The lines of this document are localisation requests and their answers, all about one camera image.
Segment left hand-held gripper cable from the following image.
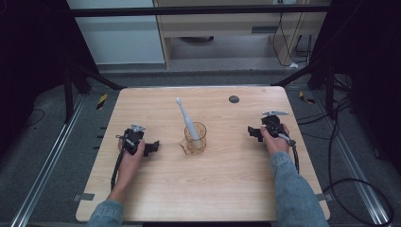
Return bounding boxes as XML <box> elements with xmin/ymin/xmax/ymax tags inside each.
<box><xmin>110</xmin><ymin>134</ymin><xmax>131</xmax><ymax>191</ymax></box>

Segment hand-held gripper cable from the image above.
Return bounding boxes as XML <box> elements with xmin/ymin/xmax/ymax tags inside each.
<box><xmin>110</xmin><ymin>134</ymin><xmax>131</xmax><ymax>191</ymax></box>
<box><xmin>270</xmin><ymin>121</ymin><xmax>301</xmax><ymax>175</ymax></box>

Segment amber glass cup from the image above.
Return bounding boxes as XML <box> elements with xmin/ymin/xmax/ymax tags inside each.
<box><xmin>179</xmin><ymin>121</ymin><xmax>208</xmax><ymax>156</ymax></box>

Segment black horizontal frame bar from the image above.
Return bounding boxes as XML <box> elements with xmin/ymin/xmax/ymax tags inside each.
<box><xmin>69</xmin><ymin>4</ymin><xmax>331</xmax><ymax>18</ymax></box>

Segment dark curtain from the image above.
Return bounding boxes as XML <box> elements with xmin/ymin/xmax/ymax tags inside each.
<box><xmin>0</xmin><ymin>0</ymin><xmax>100</xmax><ymax>155</ymax></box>
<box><xmin>310</xmin><ymin>0</ymin><xmax>401</xmax><ymax>178</ymax></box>

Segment black metal stand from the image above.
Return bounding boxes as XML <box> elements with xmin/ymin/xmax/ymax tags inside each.
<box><xmin>270</xmin><ymin>58</ymin><xmax>337</xmax><ymax>121</ymax></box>
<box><xmin>61</xmin><ymin>60</ymin><xmax>127</xmax><ymax>125</ymax></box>

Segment thin black floor cable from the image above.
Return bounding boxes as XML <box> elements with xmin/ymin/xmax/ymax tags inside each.
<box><xmin>19</xmin><ymin>108</ymin><xmax>46</xmax><ymax>129</ymax></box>

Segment aluminium floor rail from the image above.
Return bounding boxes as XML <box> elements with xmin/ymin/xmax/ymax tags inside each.
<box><xmin>9</xmin><ymin>94</ymin><xmax>89</xmax><ymax>227</ymax></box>
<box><xmin>311</xmin><ymin>90</ymin><xmax>392</xmax><ymax>227</ymax></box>

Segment black hanging desk cables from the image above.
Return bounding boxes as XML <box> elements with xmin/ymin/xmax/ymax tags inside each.
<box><xmin>271</xmin><ymin>0</ymin><xmax>314</xmax><ymax>68</ymax></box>

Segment yellow black tape strip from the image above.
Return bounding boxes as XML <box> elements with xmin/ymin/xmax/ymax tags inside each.
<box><xmin>298</xmin><ymin>90</ymin><xmax>316</xmax><ymax>105</ymax></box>
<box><xmin>96</xmin><ymin>93</ymin><xmax>109</xmax><ymax>111</ymax></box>

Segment person's left hand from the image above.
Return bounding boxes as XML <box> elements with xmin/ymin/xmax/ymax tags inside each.
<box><xmin>117</xmin><ymin>138</ymin><xmax>147</xmax><ymax>191</ymax></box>

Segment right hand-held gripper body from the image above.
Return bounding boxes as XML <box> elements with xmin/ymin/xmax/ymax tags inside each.
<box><xmin>260</xmin><ymin>110</ymin><xmax>289</xmax><ymax>139</ymax></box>

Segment right hand-held gripper cable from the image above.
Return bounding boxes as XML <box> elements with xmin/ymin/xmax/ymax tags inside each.
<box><xmin>270</xmin><ymin>121</ymin><xmax>301</xmax><ymax>175</ymax></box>

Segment grey table bracket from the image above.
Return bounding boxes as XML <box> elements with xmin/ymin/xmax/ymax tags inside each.
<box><xmin>72</xmin><ymin>192</ymin><xmax>96</xmax><ymax>202</ymax></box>
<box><xmin>316</xmin><ymin>192</ymin><xmax>334</xmax><ymax>203</ymax></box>

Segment person's right hand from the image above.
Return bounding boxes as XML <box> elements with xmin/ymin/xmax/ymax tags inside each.
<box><xmin>259</xmin><ymin>123</ymin><xmax>290</xmax><ymax>156</ymax></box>

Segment light wooden desk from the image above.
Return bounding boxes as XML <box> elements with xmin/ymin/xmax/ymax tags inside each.
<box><xmin>152</xmin><ymin>0</ymin><xmax>333</xmax><ymax>69</ymax></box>

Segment white cabinet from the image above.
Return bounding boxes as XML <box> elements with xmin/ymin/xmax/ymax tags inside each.
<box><xmin>66</xmin><ymin>0</ymin><xmax>166</xmax><ymax>66</ymax></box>

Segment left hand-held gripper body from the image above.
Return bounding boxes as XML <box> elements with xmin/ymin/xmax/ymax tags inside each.
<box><xmin>115</xmin><ymin>123</ymin><xmax>148</xmax><ymax>157</ymax></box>

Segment white electric toothbrush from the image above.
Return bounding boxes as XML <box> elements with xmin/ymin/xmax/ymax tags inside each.
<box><xmin>175</xmin><ymin>96</ymin><xmax>203</xmax><ymax>149</ymax></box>

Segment thick black floor cable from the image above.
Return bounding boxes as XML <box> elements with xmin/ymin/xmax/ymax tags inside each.
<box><xmin>295</xmin><ymin>73</ymin><xmax>395</xmax><ymax>227</ymax></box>

